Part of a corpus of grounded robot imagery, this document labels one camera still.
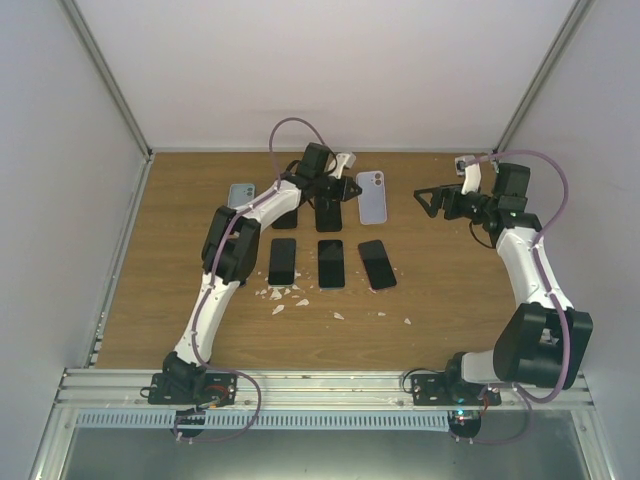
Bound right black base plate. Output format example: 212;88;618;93
399;369;502;408

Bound white debris pieces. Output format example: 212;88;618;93
240;247;417;326

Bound grey slotted cable duct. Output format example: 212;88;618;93
76;409;449;432

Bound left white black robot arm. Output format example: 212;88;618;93
162;143;361;404

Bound light blue phone case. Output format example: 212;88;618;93
227;183;256;209

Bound lilac phone case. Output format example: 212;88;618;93
356;170;388;225

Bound black smartphone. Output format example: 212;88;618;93
358;240;397;291
268;238;296;287

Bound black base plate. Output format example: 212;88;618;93
399;369;502;408
140;364;237;408

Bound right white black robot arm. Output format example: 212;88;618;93
414;156;593;405

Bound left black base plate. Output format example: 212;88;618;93
140;364;237;408

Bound aluminium front rail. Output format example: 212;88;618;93
55;367;594;408

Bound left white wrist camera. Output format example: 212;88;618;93
330;152;356;179

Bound blue smartphone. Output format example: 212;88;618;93
318;239;345;290

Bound black cased phone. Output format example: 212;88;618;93
272;209;298;230
315;196;342;232

